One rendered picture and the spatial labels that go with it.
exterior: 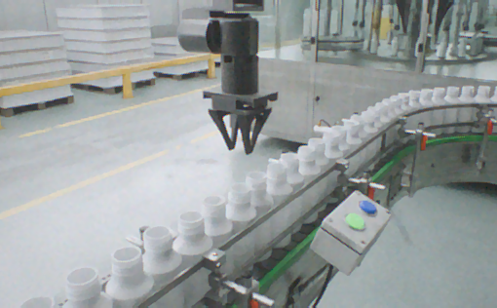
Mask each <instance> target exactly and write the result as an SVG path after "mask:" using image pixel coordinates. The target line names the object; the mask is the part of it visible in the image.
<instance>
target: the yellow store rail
mask: <svg viewBox="0 0 497 308"><path fill-rule="evenodd" d="M215 58H220V55H210V54H205V55H199V56H193V57H188V58H177V59H171V60H164V61H158V62H152V63H145V64H140V65H134V66H126V67H120V68H116V69H109V70H103V71H98V72H91V73H85V74H80V75H73V76H67V77H61V78H55V79H49V80H44V81H37V82H31V83H25V84H19V85H13V86H8V87H1V88H0V96H11V95H16V94H21V93H27V92H33V91H38V90H44V89H49V88H54V87H59V86H65V85H71V84H76V83H82V82H87V81H93V80H97V79H103V78H109V77H115V76H120V75H123V81H122V84H123V94H124V96H121V98H126V99H128V98H132V97H134V96H133V94H132V83H131V74H133V73H136V72H141V71H147V70H153V69H158V68H164V67H170V66H176V65H181V64H185V63H191V62H196V61H202V60H207V61H208V75H209V77H207V78H208V79H214V78H217V77H216V76H215V73H214V59H215ZM2 129H5V127H4V126H3V127H2V126H1V122H0V130H2Z"/></svg>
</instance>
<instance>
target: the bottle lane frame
mask: <svg viewBox="0 0 497 308"><path fill-rule="evenodd" d="M400 161H401V154H397V155H395V156H394V157H393V158H392V159H391V160H389V162H387V163H386V164H385V165H384V166H383V167H382V168H381V169H380V170H379V171H378V172H376V173H375V174H374V175H372V176H371V177H372V182H371V183H374V184H378V185H382V186H386V191H385V192H382V191H378V190H376V191H375V193H374V197H373V202H374V203H376V204H378V205H379V206H381V207H382V208H384V209H386V210H387V211H390V210H391V208H392V207H393V206H394V205H395V200H394V201H393V202H392V204H391V205H390V206H388V200H389V192H390V184H391V176H392V173H393V172H394V171H395V170H396V169H397V168H398V167H399V166H400ZM321 226H322V223H321V224H320V225H319V226H318V227H317V228H315V227H314V231H313V232H312V233H310V234H309V235H305V236H306V237H305V238H304V239H303V240H302V241H301V242H299V243H296V242H295V243H296V246H295V247H294V248H293V249H292V250H291V251H287V250H286V252H287V254H286V255H285V256H284V257H283V258H282V259H281V260H275V259H274V260H275V261H276V264H275V265H274V267H273V268H272V269H271V270H270V271H267V270H264V271H266V274H265V275H264V276H263V277H262V278H261V279H260V280H259V281H258V282H259V294H261V295H263V296H265V297H267V298H271V299H273V300H275V302H276V304H275V307H274V308H285V306H286V305H287V304H288V303H289V302H290V301H291V300H292V299H293V298H294V296H293V289H294V288H295V287H296V286H297V285H298V284H299V283H300V281H301V280H302V279H303V278H304V277H307V281H308V280H309V279H310V278H311V277H312V276H313V275H314V274H316V273H317V272H318V271H319V270H320V269H321V268H322V267H324V266H325V265H326V264H327V263H328V261H326V260H325V259H324V258H322V257H321V256H319V255H318V254H317V253H315V252H314V251H312V250H311V249H310V246H311V244H312V242H313V240H314V238H315V236H316V235H317V233H318V231H319V229H320V228H321ZM339 271H340V270H339V269H337V268H336V267H335V266H334V268H333V271H332V275H331V278H330V281H331V280H332V279H333V278H334V277H335V275H336V274H337V273H338V272H339ZM327 274H328V272H327V273H326V274H325V275H324V276H323V277H322V278H320V279H319V280H318V281H317V282H316V283H315V284H313V285H312V286H311V287H310V288H309V289H308V290H306V296H305V297H304V298H303V299H302V300H301V302H300V308H308V307H309V306H310V304H311V303H312V302H313V301H314V300H315V298H316V297H317V296H318V295H319V294H320V292H321V291H322V289H323V286H324V284H325V280H326V277H327ZM307 281H306V282H307ZM330 281H329V282H330ZM224 305H225V306H226V308H241V307H239V306H237V305H236V303H235V301H234V302H233V303H232V304H231V305H227V304H224Z"/></svg>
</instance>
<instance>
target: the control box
mask: <svg viewBox="0 0 497 308"><path fill-rule="evenodd" d="M362 201H369V202H370V203H372V204H373V205H374V206H375V207H376V212H375V213H374V214H371V213H367V212H364V211H363V210H362V209H361V206H360V204H361V202H362ZM351 213H353V214H356V215H358V216H359V217H360V218H361V219H362V220H363V226H362V227H356V228H355V227H353V226H352V225H350V224H349V223H348V222H347V220H346V218H347V216H348V215H349V214H351ZM392 216H393V214H392V213H391V212H389V211H387V210H386V209H384V208H382V207H381V206H379V205H378V204H376V203H374V202H373V201H371V200H370V199H368V198H366V196H364V195H363V194H362V193H360V192H359V191H355V192H354V193H353V194H352V195H351V196H350V197H349V198H348V199H347V200H346V201H344V202H343V203H342V204H341V205H340V206H339V207H338V208H337V209H336V210H335V211H333V212H332V213H331V214H330V215H329V216H328V217H327V218H326V219H324V221H323V223H322V226H321V228H320V229H319V231H318V233H317V235H316V236H315V238H314V240H313V242H312V244H311V246H310V249H311V250H312V251H314V252H315V253H317V254H318V255H319V256H321V257H322V258H324V259H325V260H326V261H328V263H327V264H326V265H325V266H324V267H322V268H321V269H320V270H319V271H318V272H317V273H316V274H314V275H313V276H312V277H311V278H310V279H309V280H308V281H307V277H304V278H303V279H302V280H301V281H300V283H299V284H298V285H297V286H296V287H295V288H294V289H293V296H294V298H293V300H292V301H293V304H292V308H295V307H296V306H297V305H298V304H299V303H300V302H301V300H302V299H303V298H304V297H305V296H306V290H308V289H309V288H310V287H311V286H312V285H313V284H315V283H316V282H317V281H318V280H319V279H320V278H322V277H323V276H324V275H325V274H326V273H327V272H328V274H327V277H326V280H325V284H324V286H323V289H322V291H321V292H320V294H319V296H318V297H317V299H316V301H315V303H314V304H313V306H312V307H311V308H316V307H317V305H318V304H319V302H320V300H321V299H322V297H323V295H324V293H325V291H326V288H327V286H328V284H329V281H330V278H331V275H332V271H333V268H334V266H335V267H336V268H337V269H339V270H340V271H341V272H343V273H344V274H346V275H347V276H349V275H350V274H351V273H352V272H353V270H354V269H355V268H356V267H357V265H358V264H359V263H360V261H361V260H362V259H363V257H364V256H365V255H366V254H367V252H368V251H369V250H370V249H371V247H372V246H373V245H374V243H375V242H376V241H377V240H378V238H379V236H380V235H381V233H382V231H383V230H384V228H385V226H386V225H387V223H388V221H389V220H390V219H391V218H392ZM306 281H307V282H306Z"/></svg>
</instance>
